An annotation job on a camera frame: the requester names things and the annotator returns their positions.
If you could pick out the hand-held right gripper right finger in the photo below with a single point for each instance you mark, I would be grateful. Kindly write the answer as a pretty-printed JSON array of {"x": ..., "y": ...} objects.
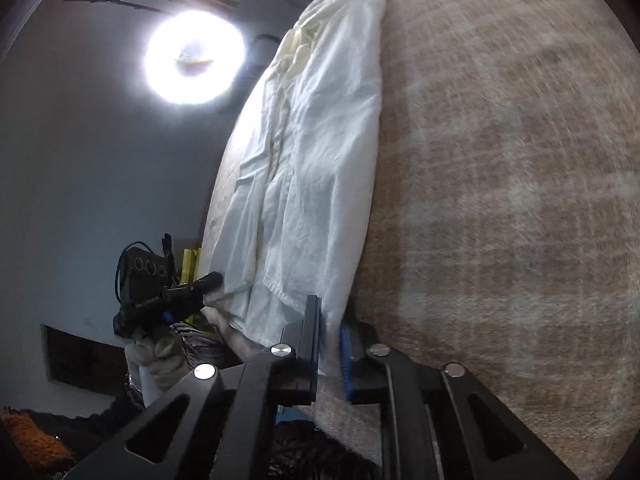
[{"x": 346, "y": 360}]

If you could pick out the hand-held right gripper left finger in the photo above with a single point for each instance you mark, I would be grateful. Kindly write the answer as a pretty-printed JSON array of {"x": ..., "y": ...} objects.
[{"x": 307, "y": 342}]

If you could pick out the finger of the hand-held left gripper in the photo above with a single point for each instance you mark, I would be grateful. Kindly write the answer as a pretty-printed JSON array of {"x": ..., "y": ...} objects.
[{"x": 205, "y": 282}]

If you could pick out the white long-sleeved shirt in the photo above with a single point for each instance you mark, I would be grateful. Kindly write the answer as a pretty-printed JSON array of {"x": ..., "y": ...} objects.
[{"x": 310, "y": 160}]

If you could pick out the person's left hand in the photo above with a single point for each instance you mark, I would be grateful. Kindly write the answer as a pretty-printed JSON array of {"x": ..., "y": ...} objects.
[{"x": 160, "y": 355}]

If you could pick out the dark striped clothing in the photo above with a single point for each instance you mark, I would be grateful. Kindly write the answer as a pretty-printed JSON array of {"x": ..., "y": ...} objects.
[{"x": 320, "y": 455}]

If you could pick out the dark framed panel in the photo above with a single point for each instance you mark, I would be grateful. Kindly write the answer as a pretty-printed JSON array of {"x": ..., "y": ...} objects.
[{"x": 80, "y": 360}]

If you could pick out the orange fuzzy cloth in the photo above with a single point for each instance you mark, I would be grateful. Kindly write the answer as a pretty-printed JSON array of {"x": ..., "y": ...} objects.
[{"x": 30, "y": 440}]

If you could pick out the beige plaid blanket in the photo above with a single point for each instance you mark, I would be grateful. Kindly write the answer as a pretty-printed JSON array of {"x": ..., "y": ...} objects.
[{"x": 500, "y": 210}]

